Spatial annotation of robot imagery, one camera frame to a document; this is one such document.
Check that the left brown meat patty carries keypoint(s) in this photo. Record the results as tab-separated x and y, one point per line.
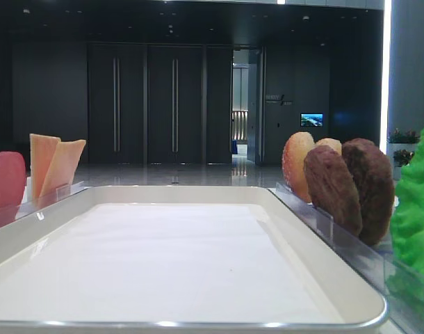
332	188

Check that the right brown meat patty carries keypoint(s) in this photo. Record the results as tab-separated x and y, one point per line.
372	175

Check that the red tomato slice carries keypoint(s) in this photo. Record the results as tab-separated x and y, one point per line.
12	178

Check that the cheese slice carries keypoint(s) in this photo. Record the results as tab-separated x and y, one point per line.
63	165
42	152

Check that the bun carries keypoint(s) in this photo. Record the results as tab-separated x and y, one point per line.
334	144
294	152

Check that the potted plant with flowers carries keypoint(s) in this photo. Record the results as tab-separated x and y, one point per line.
401	146

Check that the clear acrylic right rack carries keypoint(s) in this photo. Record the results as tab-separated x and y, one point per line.
373	263

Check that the green lettuce leaf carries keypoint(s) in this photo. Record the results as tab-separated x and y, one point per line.
407	232

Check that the black double door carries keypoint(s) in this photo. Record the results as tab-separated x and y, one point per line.
159	104

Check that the clear acrylic rack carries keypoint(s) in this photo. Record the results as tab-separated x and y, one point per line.
373	263
12	213

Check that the clear acrylic left rack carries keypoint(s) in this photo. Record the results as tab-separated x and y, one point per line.
12	213

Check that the front bun top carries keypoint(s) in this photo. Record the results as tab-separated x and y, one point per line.
294	152

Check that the rear bun top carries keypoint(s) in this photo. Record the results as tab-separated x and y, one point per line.
334	144

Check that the small wall screen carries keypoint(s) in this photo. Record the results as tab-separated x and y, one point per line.
311	119

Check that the white rectangular tray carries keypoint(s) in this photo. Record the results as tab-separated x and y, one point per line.
177	259

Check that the left cheese slice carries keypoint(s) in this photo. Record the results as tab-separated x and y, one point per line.
42	152

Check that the right cheese slice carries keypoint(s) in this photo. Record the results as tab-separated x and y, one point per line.
63	165

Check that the brown meat patty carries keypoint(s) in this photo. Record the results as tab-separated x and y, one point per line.
332	188
372	175

